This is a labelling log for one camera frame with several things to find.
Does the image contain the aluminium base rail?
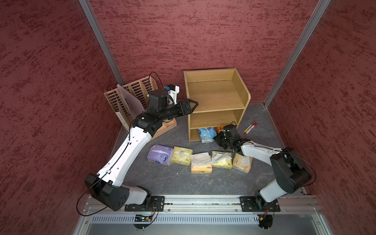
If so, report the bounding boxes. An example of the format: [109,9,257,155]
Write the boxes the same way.
[83,193,324,215]

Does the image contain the white yellow tissue pack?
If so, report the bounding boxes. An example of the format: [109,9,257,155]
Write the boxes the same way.
[211,151,233,169]

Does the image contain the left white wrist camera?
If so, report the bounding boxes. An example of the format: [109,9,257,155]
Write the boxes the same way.
[165,84,180,105]

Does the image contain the blue tissue pack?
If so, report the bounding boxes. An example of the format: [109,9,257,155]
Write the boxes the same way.
[198,127,217,144]

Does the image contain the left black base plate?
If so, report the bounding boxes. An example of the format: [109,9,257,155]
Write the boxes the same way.
[124,195,165,212]

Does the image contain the small beige tissue box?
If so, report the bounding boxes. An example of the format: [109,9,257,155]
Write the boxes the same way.
[233,153,253,174]

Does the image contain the red tipped marker pen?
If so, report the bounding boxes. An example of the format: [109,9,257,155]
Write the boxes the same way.
[244,121,258,135]

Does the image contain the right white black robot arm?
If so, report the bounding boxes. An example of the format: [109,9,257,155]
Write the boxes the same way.
[213,124,312,208]

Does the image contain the lavender paper folder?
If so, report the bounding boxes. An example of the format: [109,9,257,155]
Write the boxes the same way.
[117,84,145,118]

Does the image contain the corner aluminium post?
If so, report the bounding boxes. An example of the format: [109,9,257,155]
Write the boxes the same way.
[263,0,331,109]
[79,0,124,85]

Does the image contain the purple tissue pack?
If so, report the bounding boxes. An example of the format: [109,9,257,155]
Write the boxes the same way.
[147,145,173,165]

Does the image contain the yellow green tissue pack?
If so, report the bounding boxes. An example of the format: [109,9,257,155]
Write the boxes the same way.
[170,146,193,166]

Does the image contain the wooden slotted desk organizer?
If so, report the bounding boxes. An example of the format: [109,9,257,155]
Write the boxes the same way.
[103,75,178,142]

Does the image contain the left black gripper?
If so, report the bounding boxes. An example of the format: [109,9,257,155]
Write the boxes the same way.
[160,99,198,120]

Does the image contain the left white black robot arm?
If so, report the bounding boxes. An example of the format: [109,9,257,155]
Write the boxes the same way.
[85,89,199,211]

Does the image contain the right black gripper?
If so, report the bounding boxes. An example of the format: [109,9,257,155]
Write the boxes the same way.
[213,131,232,149]

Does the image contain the right corner aluminium post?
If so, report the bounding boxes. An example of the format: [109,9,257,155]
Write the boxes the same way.
[263,0,331,109]

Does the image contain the orange white tissue box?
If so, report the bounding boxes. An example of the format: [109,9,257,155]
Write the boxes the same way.
[191,152,212,174]

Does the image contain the wooden three-tier shelf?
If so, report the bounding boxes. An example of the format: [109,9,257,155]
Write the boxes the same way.
[184,68,251,142]

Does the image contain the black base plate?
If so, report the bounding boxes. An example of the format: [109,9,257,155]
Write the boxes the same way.
[124,195,165,212]
[239,196,281,212]

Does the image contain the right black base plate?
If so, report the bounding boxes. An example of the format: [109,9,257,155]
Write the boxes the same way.
[239,196,281,212]

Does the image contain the left corner aluminium post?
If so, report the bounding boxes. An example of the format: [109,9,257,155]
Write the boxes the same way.
[79,0,124,85]

